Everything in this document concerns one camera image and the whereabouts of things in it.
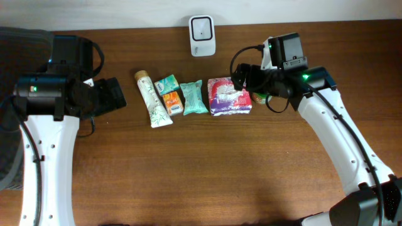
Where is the green lid jar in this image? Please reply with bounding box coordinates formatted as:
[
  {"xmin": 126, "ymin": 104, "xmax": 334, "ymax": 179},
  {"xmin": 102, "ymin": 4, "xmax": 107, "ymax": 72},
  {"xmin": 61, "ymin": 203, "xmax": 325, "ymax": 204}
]
[{"xmin": 251, "ymin": 92, "xmax": 272, "ymax": 105}]

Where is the red purple tissue package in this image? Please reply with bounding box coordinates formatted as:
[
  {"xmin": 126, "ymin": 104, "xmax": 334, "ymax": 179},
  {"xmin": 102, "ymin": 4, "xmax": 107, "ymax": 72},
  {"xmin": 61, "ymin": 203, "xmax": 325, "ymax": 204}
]
[{"xmin": 207, "ymin": 77, "xmax": 253, "ymax": 116}]

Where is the white bamboo print tube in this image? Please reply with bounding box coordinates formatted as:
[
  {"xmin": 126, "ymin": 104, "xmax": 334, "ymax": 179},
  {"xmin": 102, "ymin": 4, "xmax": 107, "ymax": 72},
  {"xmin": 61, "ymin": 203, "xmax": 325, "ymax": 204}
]
[{"xmin": 134, "ymin": 70, "xmax": 173, "ymax": 128}]

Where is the teal wet wipes pack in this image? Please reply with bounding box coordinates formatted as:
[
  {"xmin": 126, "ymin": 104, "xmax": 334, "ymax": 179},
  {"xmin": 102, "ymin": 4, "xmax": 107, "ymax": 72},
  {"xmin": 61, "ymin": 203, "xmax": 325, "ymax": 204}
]
[{"xmin": 180, "ymin": 80, "xmax": 208, "ymax": 115}]

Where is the teal blue tissue pack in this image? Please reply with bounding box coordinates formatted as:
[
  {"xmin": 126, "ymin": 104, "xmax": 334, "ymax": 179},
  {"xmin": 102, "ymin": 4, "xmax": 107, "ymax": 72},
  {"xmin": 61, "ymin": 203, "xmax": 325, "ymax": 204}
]
[{"xmin": 154, "ymin": 74, "xmax": 180, "ymax": 96}]

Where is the orange tissue pack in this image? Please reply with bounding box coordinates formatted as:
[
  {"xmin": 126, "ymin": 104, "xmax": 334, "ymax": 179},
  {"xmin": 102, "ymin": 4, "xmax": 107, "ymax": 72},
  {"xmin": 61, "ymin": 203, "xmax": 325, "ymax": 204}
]
[{"xmin": 162, "ymin": 91, "xmax": 184, "ymax": 116}]

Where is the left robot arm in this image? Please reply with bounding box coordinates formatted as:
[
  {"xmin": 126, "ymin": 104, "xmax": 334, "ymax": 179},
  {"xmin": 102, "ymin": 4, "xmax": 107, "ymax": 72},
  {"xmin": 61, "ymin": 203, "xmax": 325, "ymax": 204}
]
[{"xmin": 11, "ymin": 35, "xmax": 127, "ymax": 225}]

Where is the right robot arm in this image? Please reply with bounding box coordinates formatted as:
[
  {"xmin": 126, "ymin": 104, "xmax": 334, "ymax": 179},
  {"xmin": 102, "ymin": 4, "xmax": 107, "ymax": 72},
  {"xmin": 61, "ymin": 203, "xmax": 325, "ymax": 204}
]
[{"xmin": 229, "ymin": 33, "xmax": 401, "ymax": 226}]

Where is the grey plastic mesh basket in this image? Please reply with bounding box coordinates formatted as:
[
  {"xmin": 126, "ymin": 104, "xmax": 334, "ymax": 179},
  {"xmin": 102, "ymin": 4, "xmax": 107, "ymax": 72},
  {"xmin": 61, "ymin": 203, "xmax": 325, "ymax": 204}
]
[{"xmin": 1, "ymin": 26, "xmax": 54, "ymax": 190}]

